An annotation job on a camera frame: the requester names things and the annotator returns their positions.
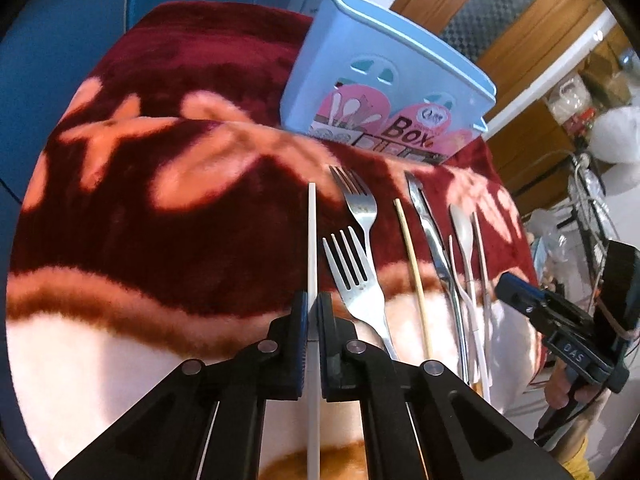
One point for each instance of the cardboard box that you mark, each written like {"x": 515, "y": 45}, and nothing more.
{"x": 607, "y": 85}

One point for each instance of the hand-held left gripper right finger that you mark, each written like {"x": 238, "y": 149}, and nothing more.
{"x": 324, "y": 350}

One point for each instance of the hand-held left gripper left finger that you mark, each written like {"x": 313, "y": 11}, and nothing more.
{"x": 301, "y": 340}

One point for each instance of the white chopstick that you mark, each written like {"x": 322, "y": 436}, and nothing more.
{"x": 312, "y": 240}

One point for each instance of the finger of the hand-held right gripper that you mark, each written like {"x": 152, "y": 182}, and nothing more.
{"x": 520, "y": 295}

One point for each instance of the clear plastic bag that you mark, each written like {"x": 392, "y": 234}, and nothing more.
{"x": 570, "y": 100}

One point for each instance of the wooden chopstick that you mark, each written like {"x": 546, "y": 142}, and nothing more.
{"x": 480, "y": 260}
{"x": 412, "y": 270}

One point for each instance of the metal fork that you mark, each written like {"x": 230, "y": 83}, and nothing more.
{"x": 360, "y": 205}
{"x": 360, "y": 295}

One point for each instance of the metal table knife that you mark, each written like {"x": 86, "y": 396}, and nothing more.
{"x": 430, "y": 230}

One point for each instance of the white plastic bag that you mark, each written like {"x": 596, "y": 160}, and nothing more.
{"x": 620, "y": 135}

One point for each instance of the red floral blanket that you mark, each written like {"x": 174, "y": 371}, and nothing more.
{"x": 150, "y": 260}

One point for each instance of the person's right forearm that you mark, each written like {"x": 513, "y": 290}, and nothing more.
{"x": 582, "y": 440}

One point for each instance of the person's right hand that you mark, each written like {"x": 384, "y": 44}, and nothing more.
{"x": 555, "y": 385}

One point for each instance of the light blue utensil box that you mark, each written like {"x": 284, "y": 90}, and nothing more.
{"x": 350, "y": 45}

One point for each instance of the wooden door with frosted glass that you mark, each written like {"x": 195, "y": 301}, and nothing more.
{"x": 520, "y": 55}

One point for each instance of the white plastic spoon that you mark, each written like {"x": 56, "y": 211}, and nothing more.
{"x": 452, "y": 265}

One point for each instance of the wooden side cabinet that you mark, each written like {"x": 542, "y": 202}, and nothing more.
{"x": 530, "y": 150}

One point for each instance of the metal spoon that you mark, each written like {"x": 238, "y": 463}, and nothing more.
{"x": 462, "y": 230}

